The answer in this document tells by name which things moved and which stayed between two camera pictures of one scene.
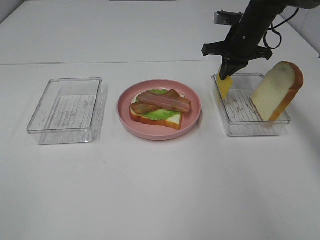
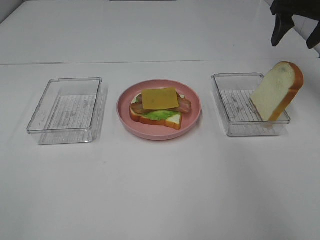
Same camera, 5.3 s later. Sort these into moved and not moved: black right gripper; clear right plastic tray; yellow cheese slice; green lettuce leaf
Moved: black right gripper; yellow cheese slice
Not moved: green lettuce leaf; clear right plastic tray
